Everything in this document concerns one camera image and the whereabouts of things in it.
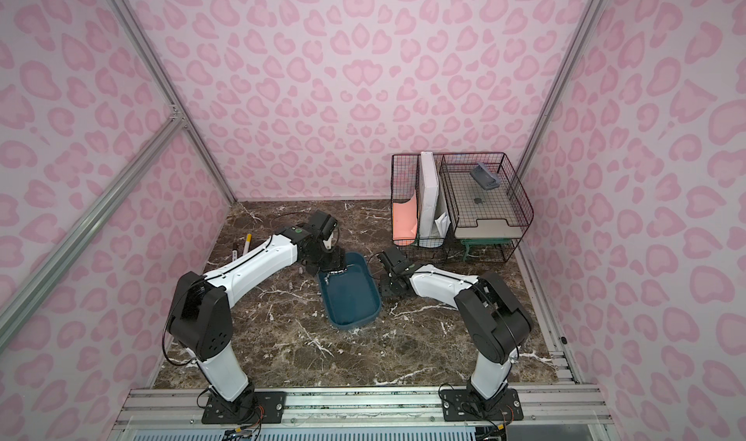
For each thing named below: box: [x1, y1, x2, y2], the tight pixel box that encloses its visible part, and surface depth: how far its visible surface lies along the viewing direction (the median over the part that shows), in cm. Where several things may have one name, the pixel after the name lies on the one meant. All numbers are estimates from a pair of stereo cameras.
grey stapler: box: [469, 162, 501, 191], surface depth 98 cm
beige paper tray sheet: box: [444, 170, 529, 239], surface depth 90 cm
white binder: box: [418, 151, 440, 239], surface depth 97 cm
